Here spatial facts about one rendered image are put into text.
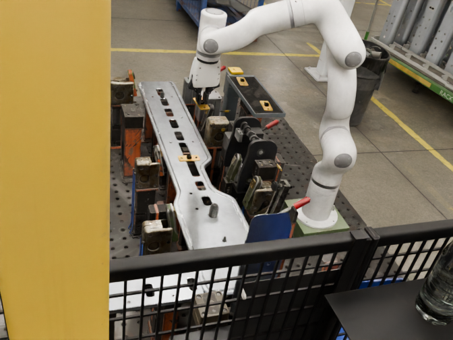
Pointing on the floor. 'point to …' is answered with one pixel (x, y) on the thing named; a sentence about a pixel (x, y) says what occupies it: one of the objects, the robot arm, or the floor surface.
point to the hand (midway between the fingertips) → (201, 98)
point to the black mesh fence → (144, 268)
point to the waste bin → (369, 78)
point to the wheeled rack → (426, 69)
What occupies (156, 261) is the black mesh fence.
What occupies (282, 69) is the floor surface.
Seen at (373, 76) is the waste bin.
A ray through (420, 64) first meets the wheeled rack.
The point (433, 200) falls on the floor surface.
